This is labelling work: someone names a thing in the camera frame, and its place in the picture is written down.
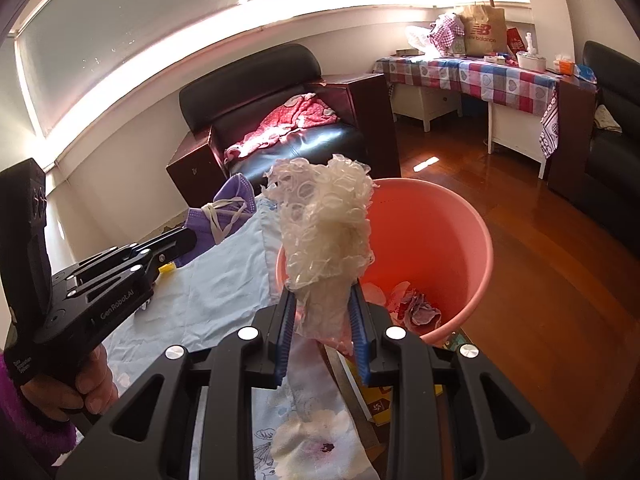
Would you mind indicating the black leather armchair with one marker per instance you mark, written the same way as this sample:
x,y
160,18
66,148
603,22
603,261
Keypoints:
x,y
250,75

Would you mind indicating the pink dotted garment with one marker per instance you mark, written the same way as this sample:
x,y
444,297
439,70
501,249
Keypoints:
x,y
295,115

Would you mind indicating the person's left forearm purple sleeve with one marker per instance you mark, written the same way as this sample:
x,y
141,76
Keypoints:
x,y
30,430

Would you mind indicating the purple face mask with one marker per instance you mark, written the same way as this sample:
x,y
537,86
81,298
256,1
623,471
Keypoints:
x,y
200,232

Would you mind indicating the pink plastic bucket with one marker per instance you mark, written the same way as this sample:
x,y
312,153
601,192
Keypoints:
x,y
425,240

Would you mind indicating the red checked cloth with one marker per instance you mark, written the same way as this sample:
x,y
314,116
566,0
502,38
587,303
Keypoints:
x,y
447,30

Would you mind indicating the brown paper bag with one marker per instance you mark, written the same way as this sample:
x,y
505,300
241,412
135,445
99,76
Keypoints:
x,y
482,30

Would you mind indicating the light blue floral tablecloth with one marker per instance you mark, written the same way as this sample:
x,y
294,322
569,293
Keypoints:
x,y
215,290

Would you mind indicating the tall dark wooden cabinet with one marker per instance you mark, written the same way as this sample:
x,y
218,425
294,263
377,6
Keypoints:
x,y
572,135

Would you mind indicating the person's left hand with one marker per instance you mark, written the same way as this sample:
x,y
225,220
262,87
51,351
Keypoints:
x,y
90,385

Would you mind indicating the blue packet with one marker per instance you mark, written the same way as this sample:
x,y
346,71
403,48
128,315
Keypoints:
x,y
586,74

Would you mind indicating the table with checkered cloth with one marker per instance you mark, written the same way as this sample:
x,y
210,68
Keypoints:
x,y
470,77

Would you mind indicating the black leather sofa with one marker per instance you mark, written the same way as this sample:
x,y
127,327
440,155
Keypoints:
x,y
615,170

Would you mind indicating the red box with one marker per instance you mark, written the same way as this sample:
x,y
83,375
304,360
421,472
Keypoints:
x,y
515,42

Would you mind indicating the white wooden desk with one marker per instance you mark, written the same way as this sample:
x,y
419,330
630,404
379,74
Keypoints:
x,y
425,105

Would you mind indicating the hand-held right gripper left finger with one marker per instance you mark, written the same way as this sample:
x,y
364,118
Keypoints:
x,y
282,340

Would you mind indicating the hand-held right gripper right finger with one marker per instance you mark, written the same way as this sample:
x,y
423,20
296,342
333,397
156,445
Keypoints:
x,y
361,345

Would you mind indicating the dark wooden side cabinet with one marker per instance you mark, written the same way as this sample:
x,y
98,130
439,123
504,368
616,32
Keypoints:
x,y
192,170
372,120

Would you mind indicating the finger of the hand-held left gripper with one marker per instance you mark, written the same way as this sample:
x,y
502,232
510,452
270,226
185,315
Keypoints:
x,y
160,252
105,260

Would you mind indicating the white plastic bag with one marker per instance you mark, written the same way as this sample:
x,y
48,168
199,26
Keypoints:
x,y
419,37

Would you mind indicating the frosted glass window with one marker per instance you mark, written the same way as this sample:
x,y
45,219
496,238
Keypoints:
x,y
130,20

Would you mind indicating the pale cloth on sofa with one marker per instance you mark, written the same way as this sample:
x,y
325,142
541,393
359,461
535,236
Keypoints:
x,y
607,119

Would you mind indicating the orange tissue box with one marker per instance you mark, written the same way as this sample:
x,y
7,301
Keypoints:
x,y
564,66

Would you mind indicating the small flat box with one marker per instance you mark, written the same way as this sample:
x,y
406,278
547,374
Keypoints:
x,y
407,52

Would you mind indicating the white round container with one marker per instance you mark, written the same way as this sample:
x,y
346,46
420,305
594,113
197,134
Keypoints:
x,y
531,61

